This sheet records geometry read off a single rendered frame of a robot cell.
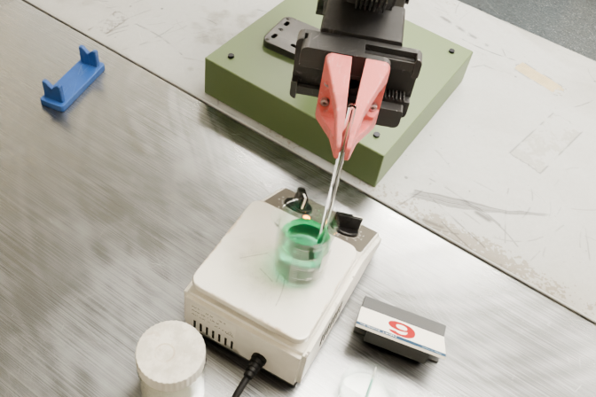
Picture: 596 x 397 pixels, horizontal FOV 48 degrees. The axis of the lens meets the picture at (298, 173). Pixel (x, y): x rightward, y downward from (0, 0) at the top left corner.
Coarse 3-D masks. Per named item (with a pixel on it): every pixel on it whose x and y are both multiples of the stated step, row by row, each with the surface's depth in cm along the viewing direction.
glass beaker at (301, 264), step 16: (288, 208) 58; (304, 208) 60; (320, 208) 59; (336, 224) 58; (288, 240) 56; (304, 240) 55; (320, 240) 55; (288, 256) 57; (304, 256) 57; (320, 256) 57; (288, 272) 59; (304, 272) 58; (320, 272) 60; (304, 288) 60
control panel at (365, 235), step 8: (280, 192) 74; (288, 192) 75; (264, 200) 71; (272, 200) 71; (280, 200) 72; (360, 232) 72; (368, 232) 72; (376, 232) 73; (344, 240) 68; (352, 240) 69; (360, 240) 70; (368, 240) 70; (360, 248) 68
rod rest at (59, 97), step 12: (84, 48) 88; (84, 60) 89; (96, 60) 89; (72, 72) 88; (84, 72) 89; (96, 72) 89; (48, 84) 83; (60, 84) 86; (72, 84) 87; (84, 84) 87; (48, 96) 84; (60, 96) 83; (72, 96) 85; (60, 108) 84
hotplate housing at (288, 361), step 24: (360, 264) 66; (192, 288) 61; (192, 312) 62; (216, 312) 61; (336, 312) 64; (216, 336) 64; (240, 336) 61; (264, 336) 60; (312, 336) 60; (264, 360) 61; (288, 360) 59; (312, 360) 63
